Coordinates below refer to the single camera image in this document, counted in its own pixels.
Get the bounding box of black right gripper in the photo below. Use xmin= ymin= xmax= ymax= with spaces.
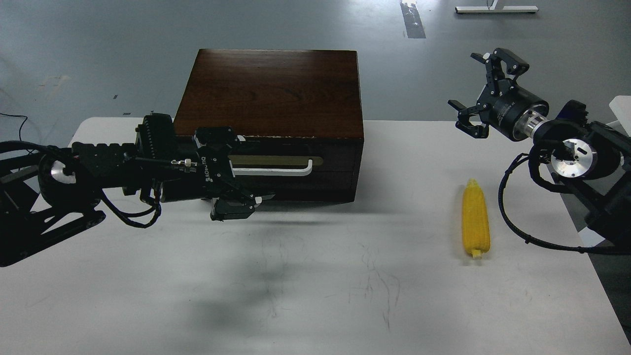
xmin=448 ymin=48 xmax=550 ymax=142

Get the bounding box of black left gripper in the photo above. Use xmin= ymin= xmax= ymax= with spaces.
xmin=192 ymin=126 xmax=277 ymax=221

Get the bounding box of wooden drawer with white handle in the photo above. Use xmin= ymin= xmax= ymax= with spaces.
xmin=228 ymin=139 xmax=363 ymax=203

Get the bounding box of yellow corn cob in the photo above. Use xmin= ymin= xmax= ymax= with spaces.
xmin=461 ymin=179 xmax=491 ymax=259

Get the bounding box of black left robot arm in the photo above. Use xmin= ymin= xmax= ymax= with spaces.
xmin=1 ymin=113 xmax=273 ymax=267

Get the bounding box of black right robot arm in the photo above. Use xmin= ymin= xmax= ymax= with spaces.
xmin=448 ymin=48 xmax=631 ymax=255

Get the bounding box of dark wooden drawer cabinet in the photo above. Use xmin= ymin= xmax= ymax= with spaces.
xmin=169 ymin=48 xmax=365 ymax=203

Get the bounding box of white table leg base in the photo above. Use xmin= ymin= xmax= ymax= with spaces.
xmin=455 ymin=0 xmax=539 ymax=14

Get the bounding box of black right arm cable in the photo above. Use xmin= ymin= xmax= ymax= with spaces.
xmin=498 ymin=153 xmax=631 ymax=255

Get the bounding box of black floor cable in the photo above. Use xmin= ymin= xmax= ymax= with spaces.
xmin=0 ymin=112 xmax=30 ymax=143

